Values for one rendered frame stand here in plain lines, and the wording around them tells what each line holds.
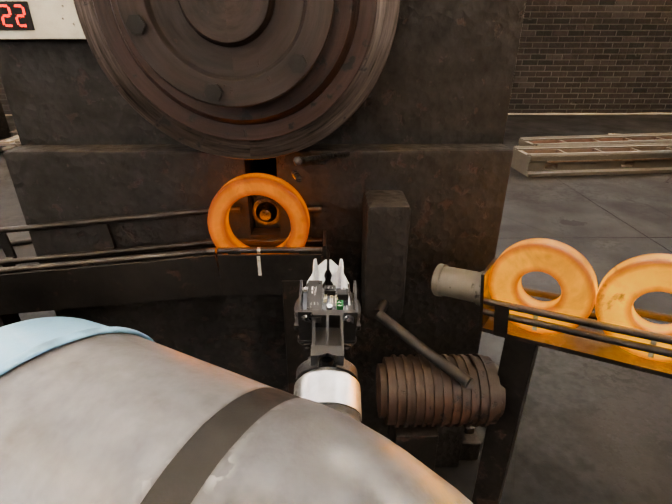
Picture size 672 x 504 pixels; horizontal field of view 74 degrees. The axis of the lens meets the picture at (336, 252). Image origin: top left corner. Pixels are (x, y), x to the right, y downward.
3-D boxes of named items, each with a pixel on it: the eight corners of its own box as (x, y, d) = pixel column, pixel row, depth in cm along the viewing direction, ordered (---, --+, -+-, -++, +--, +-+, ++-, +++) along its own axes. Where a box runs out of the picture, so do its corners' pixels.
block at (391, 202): (359, 292, 97) (362, 187, 87) (396, 292, 98) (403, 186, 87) (362, 321, 88) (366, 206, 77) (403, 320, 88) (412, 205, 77)
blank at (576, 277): (496, 231, 74) (490, 238, 71) (604, 244, 65) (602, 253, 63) (492, 313, 80) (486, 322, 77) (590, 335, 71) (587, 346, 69)
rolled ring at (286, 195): (307, 177, 77) (308, 172, 80) (200, 177, 77) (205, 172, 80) (309, 271, 85) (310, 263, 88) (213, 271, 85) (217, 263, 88)
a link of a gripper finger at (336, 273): (350, 238, 64) (352, 285, 57) (348, 266, 68) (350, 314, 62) (328, 237, 64) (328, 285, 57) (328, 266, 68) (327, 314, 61)
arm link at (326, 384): (359, 434, 50) (287, 434, 50) (358, 397, 54) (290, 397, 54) (364, 402, 45) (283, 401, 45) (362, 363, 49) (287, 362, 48)
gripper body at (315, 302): (358, 276, 56) (363, 358, 48) (354, 318, 62) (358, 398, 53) (297, 275, 56) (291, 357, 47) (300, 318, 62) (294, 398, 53)
